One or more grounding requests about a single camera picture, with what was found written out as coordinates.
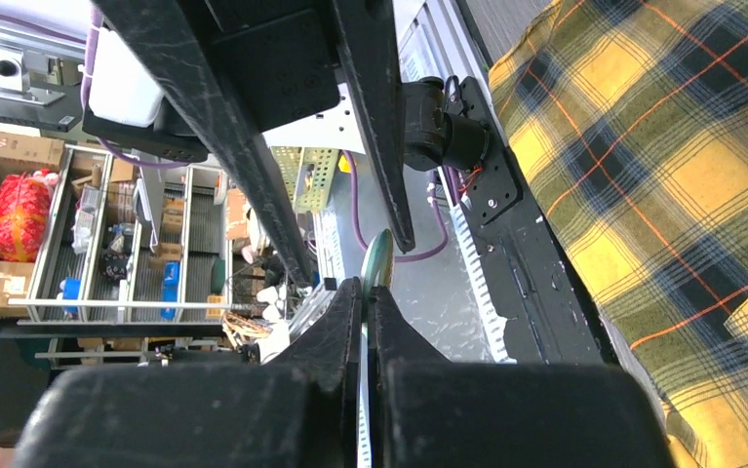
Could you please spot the yellow plaid flannel shirt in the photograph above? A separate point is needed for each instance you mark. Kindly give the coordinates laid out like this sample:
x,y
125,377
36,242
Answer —
x,y
629,120

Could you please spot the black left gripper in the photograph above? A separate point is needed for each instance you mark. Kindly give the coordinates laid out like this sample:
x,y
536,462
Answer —
x,y
279,59

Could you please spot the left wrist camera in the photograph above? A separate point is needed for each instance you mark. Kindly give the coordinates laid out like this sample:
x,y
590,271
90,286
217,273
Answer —
x,y
126,110

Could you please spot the storage shelf with boxes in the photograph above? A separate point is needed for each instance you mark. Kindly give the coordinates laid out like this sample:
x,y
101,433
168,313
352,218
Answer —
x,y
102,289

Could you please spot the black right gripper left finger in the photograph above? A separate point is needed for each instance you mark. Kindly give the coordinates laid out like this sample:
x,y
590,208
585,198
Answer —
x,y
298,410

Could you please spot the red patterned bag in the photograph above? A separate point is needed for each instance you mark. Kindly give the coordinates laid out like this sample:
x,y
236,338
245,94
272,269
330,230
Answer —
x,y
25,203

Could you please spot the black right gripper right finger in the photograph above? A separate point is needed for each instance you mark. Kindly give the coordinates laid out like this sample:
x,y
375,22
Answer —
x,y
428,411

